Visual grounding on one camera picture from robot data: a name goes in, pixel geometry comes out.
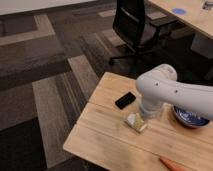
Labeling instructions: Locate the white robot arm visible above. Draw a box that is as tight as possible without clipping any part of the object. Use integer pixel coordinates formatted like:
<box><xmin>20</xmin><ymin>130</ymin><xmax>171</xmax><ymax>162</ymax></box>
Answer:
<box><xmin>135</xmin><ymin>64</ymin><xmax>213</xmax><ymax>121</ymax></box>

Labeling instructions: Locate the blue round coaster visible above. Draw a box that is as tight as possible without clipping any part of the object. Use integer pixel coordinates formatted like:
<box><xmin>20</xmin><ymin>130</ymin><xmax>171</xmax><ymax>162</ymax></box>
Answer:
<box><xmin>172</xmin><ymin>8</ymin><xmax>186</xmax><ymax>15</ymax></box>

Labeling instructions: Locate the white rectangular box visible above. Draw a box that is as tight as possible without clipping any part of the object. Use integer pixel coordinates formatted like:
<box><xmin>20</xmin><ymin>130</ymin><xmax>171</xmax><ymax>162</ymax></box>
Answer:
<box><xmin>126</xmin><ymin>113</ymin><xmax>142</xmax><ymax>132</ymax></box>

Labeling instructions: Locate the orange pepper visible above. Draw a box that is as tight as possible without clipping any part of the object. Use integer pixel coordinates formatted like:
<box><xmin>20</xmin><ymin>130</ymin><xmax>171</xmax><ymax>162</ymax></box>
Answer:
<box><xmin>159</xmin><ymin>156</ymin><xmax>190</xmax><ymax>171</ymax></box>

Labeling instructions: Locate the black office chair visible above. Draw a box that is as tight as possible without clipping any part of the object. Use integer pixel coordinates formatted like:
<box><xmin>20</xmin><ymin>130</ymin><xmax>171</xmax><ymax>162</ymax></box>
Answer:
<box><xmin>109</xmin><ymin>0</ymin><xmax>176</xmax><ymax>65</ymax></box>

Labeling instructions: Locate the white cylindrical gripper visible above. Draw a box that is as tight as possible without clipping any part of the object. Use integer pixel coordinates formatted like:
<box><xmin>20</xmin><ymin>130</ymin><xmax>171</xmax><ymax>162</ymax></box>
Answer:
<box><xmin>134</xmin><ymin>98</ymin><xmax>164</xmax><ymax>131</ymax></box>

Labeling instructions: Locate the blue ceramic bowl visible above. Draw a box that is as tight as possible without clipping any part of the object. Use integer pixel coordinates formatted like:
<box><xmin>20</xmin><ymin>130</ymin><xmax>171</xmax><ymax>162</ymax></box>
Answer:
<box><xmin>173</xmin><ymin>106</ymin><xmax>210</xmax><ymax>129</ymax></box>

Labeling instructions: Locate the black smartphone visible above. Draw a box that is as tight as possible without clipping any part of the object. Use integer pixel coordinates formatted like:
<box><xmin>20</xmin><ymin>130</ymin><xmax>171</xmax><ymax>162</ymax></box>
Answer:
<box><xmin>115</xmin><ymin>92</ymin><xmax>136</xmax><ymax>109</ymax></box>

